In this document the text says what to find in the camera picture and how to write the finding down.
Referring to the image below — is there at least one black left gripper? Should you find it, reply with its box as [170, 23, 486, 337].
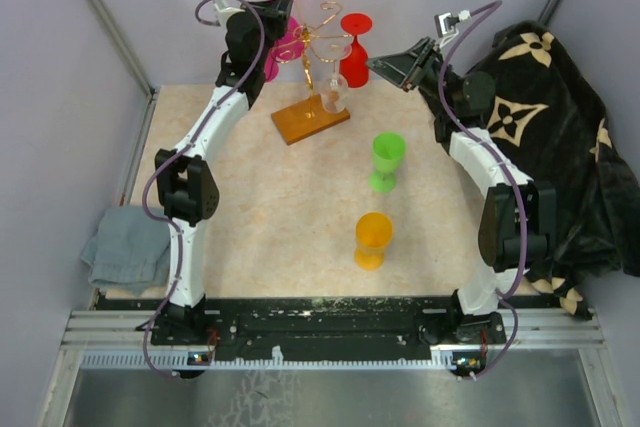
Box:
[238, 0, 291, 70]

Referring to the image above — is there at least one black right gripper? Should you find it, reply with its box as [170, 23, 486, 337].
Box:
[365, 37, 459, 111]

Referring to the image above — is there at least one magenta plastic wine glass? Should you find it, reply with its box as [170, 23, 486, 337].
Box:
[264, 18, 304, 82]

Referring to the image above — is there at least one red plastic wine glass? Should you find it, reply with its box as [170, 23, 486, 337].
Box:
[339, 13, 373, 89]

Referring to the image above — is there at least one clear wine glass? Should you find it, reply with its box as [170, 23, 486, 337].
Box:
[321, 40, 351, 114]

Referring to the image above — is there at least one gold wire wine glass rack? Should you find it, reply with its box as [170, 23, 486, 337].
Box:
[271, 1, 352, 146]

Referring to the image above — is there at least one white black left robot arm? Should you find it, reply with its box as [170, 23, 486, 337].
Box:
[145, 0, 294, 344]

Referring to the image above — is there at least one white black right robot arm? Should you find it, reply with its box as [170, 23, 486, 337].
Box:
[366, 37, 556, 343]

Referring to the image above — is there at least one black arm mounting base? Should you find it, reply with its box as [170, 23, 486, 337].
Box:
[94, 294, 506, 381]

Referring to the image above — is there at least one green plastic wine glass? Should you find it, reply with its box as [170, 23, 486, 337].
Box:
[369, 132, 406, 193]

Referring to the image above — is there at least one orange plastic wine glass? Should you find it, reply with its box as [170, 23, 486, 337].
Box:
[354, 212, 393, 271]

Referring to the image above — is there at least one black floral blanket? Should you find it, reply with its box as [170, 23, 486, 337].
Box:
[459, 21, 639, 320]

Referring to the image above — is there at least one grey blue cloth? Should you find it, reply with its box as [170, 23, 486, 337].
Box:
[81, 205, 170, 295]

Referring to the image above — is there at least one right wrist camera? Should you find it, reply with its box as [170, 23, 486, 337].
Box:
[434, 10, 472, 49]

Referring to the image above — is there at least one aluminium frame rail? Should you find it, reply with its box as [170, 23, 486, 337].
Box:
[38, 298, 620, 426]

